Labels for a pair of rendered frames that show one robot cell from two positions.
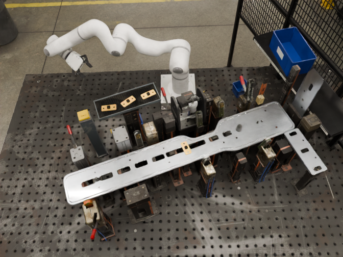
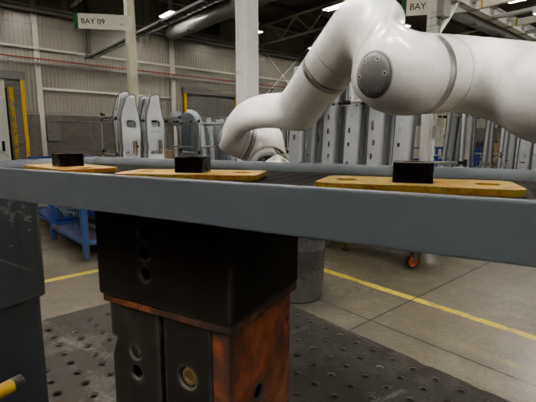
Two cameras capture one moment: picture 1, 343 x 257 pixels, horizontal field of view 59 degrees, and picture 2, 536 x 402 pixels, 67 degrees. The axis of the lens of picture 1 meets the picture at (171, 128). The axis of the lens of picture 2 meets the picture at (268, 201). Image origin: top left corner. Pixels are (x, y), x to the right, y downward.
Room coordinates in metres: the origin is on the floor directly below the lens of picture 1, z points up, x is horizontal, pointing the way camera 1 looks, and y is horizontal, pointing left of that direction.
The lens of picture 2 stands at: (0.93, 0.03, 1.18)
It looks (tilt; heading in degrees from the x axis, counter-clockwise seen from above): 9 degrees down; 47
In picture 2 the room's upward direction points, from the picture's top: straight up
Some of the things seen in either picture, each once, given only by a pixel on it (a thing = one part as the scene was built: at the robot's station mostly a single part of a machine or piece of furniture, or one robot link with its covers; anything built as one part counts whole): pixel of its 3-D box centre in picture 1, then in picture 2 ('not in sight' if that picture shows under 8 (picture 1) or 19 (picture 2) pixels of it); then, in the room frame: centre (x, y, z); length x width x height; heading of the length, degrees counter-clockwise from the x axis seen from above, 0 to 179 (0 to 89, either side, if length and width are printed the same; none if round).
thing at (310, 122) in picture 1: (302, 135); not in sight; (0.92, -0.82, 0.88); 0.08 x 0.08 x 0.36; 18
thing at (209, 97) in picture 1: (205, 116); not in sight; (1.09, -0.23, 0.91); 0.07 x 0.05 x 0.42; 18
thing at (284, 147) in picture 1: (277, 156); not in sight; (0.80, -0.65, 0.84); 0.11 x 0.10 x 0.28; 18
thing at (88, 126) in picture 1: (94, 135); (5, 399); (0.99, 0.49, 0.92); 0.08 x 0.08 x 0.44; 18
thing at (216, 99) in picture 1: (215, 118); not in sight; (1.09, -0.29, 0.88); 0.11 x 0.09 x 0.37; 18
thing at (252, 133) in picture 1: (183, 150); not in sight; (0.80, -0.06, 1.00); 1.38 x 0.22 x 0.02; 108
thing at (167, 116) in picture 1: (169, 132); not in sight; (0.99, 0.01, 0.89); 0.13 x 0.11 x 0.38; 18
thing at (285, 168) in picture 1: (290, 153); not in sight; (0.82, -0.73, 0.84); 0.11 x 0.06 x 0.29; 18
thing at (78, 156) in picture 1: (86, 166); not in sight; (0.79, 0.54, 0.88); 0.11 x 0.10 x 0.36; 18
